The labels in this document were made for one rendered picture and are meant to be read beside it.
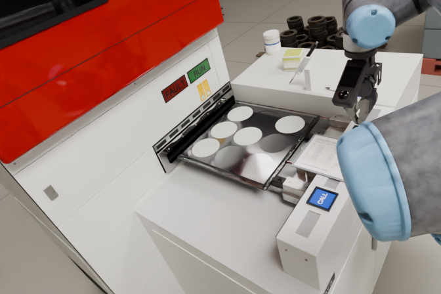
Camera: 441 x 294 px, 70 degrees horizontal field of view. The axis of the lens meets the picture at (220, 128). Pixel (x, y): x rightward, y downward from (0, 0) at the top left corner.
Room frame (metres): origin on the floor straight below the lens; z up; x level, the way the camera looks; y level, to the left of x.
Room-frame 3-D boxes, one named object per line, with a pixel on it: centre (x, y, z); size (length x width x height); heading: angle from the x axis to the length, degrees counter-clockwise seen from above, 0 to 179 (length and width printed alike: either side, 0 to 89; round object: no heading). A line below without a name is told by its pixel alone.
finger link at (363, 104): (0.64, -0.38, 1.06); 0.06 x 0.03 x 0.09; 132
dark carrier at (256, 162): (0.88, -0.08, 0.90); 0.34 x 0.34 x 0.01; 42
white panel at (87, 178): (0.92, 0.21, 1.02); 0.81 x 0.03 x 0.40; 132
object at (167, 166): (1.03, 0.07, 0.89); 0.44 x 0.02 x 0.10; 132
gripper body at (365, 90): (0.65, -0.37, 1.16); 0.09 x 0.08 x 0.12; 132
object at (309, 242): (0.57, -0.28, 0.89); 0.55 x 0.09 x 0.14; 132
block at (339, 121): (0.81, -0.40, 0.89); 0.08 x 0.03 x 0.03; 42
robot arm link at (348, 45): (0.65, -0.36, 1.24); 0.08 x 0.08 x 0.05
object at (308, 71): (0.97, -0.34, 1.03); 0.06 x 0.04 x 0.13; 42
